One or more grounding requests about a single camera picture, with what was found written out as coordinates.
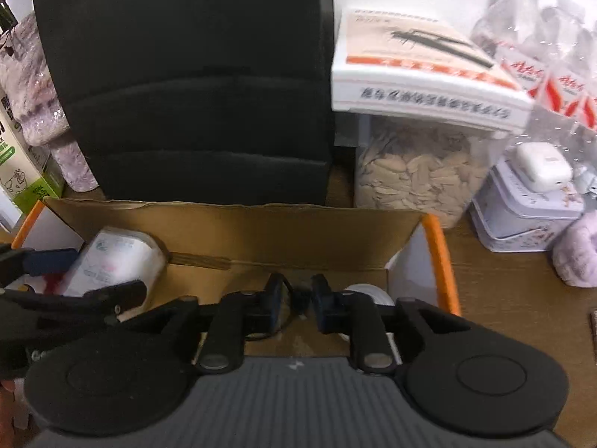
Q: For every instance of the pink marbled vase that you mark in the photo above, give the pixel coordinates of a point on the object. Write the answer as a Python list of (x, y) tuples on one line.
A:
[(42, 102)]

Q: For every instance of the white earbuds case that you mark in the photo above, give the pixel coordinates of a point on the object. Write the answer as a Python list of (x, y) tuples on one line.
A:
[(542, 167)]

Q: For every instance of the white printed tin box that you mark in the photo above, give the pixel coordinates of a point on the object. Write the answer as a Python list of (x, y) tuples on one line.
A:
[(522, 217)]

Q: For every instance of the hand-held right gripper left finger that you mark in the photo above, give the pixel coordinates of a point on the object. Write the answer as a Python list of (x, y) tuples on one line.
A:
[(273, 310)]

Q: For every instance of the red fluffy item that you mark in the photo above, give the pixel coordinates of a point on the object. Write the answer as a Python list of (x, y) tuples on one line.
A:
[(51, 284)]

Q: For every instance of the purple fluffy item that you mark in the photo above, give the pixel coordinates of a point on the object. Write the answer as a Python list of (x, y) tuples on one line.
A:
[(578, 252)]

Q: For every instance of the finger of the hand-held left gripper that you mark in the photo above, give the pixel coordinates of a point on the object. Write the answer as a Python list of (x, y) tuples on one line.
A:
[(46, 261), (112, 296)]

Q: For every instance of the white round cap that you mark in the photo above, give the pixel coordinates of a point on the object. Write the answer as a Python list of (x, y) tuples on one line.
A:
[(371, 295)]

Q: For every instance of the clear jar of seeds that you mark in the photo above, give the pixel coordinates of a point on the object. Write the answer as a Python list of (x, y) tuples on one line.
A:
[(415, 172)]

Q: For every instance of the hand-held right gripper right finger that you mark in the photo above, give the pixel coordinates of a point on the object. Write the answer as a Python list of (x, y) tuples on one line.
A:
[(324, 311)]

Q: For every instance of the white box with insect print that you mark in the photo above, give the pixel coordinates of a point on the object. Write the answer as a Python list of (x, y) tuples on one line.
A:
[(419, 65)]

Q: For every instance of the black paper bag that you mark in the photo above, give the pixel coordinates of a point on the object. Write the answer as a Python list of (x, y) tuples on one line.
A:
[(186, 79)]

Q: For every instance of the wrapped pack of water bottles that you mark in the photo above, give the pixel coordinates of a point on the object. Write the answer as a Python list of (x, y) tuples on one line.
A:
[(541, 42)]

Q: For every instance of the white tissue packet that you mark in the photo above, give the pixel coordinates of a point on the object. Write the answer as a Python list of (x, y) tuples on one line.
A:
[(114, 263)]

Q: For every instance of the cardboard box with orange edges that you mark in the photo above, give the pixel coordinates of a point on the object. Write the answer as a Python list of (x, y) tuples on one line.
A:
[(289, 238)]

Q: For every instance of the green and white carton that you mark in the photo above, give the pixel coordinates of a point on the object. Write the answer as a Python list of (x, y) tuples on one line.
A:
[(23, 168)]

